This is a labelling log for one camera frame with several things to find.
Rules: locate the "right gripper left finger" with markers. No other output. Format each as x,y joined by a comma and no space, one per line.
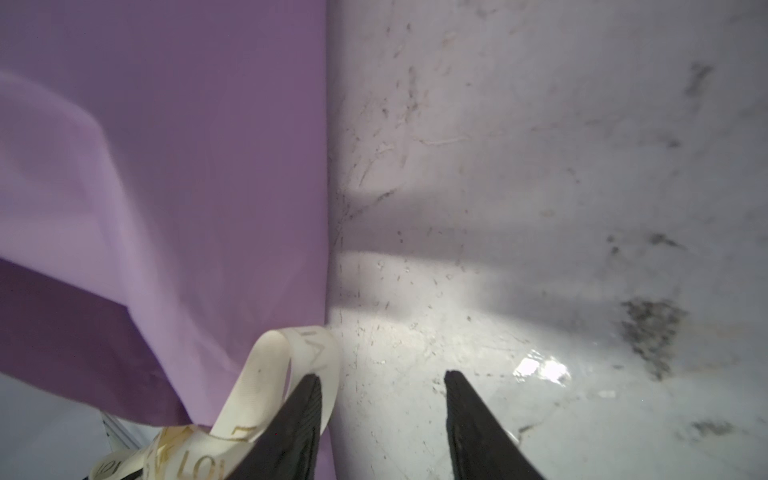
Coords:
288,449

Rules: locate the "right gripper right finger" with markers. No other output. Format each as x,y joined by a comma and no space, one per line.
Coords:
480,448

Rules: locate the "pink purple wrapping paper sheet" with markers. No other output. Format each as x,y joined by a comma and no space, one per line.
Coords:
164,240

